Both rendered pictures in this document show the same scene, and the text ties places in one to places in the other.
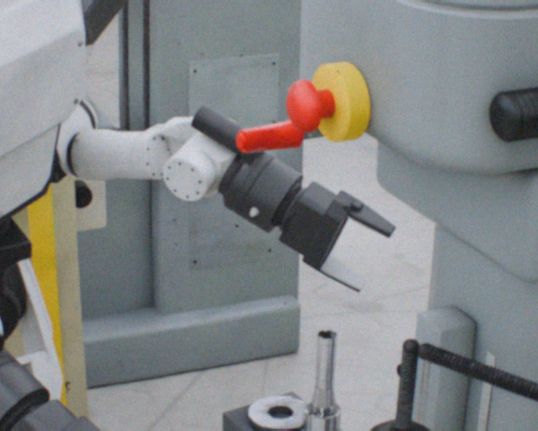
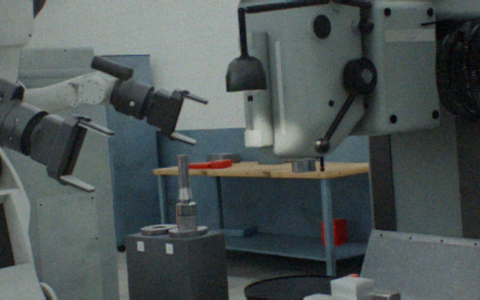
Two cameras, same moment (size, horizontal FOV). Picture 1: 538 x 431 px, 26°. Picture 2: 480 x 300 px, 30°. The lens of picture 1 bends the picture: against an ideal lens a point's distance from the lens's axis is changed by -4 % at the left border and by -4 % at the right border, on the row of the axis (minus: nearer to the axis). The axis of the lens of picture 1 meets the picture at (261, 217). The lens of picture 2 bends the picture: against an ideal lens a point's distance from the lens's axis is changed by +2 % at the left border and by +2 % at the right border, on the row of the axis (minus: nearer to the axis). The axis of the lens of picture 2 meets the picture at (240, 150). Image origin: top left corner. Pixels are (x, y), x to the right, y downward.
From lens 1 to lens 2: 93 cm
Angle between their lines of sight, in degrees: 24
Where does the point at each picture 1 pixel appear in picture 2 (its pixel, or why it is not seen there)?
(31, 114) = (9, 28)
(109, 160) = (42, 98)
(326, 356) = (183, 167)
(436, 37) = not seen: outside the picture
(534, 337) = (296, 22)
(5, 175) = not seen: outside the picture
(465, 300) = (259, 27)
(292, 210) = (152, 100)
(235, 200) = (121, 99)
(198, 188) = (100, 94)
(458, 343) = (260, 41)
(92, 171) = not seen: hidden behind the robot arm
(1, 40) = not seen: outside the picture
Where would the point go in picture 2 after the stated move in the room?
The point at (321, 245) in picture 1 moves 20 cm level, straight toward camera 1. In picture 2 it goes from (170, 117) to (180, 117)
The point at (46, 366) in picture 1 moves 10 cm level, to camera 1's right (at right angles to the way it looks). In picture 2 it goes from (19, 197) to (67, 192)
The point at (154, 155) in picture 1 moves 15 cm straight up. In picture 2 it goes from (69, 92) to (63, 30)
